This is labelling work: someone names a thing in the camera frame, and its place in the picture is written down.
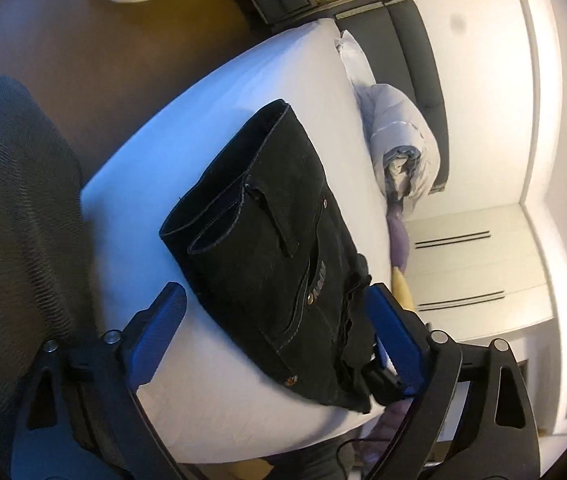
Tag yellow cushion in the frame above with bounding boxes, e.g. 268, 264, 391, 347
391, 267, 417, 311

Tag person's right hand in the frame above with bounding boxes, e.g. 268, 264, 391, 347
363, 400, 414, 461

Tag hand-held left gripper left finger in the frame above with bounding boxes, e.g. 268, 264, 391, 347
11, 281, 188, 480

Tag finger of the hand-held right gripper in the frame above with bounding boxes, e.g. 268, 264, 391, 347
363, 362, 411, 408

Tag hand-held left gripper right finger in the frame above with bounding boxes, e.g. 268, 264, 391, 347
363, 282, 541, 480

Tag purple cushion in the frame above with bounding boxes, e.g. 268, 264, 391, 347
386, 200, 411, 273

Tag white wardrobe drawers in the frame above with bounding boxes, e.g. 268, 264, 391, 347
403, 200, 564, 341

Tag bed with white sheet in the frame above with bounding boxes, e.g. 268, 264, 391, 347
81, 17, 404, 463

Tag white pillow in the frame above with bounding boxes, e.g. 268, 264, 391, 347
333, 30, 379, 111

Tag folded pale duvet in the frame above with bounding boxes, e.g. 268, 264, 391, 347
353, 82, 441, 211

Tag grey mesh office chair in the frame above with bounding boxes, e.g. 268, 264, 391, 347
0, 75, 134, 480

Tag black pants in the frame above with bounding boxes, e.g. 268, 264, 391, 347
158, 99, 379, 415

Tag grey bed headboard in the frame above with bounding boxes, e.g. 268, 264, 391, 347
274, 0, 451, 196

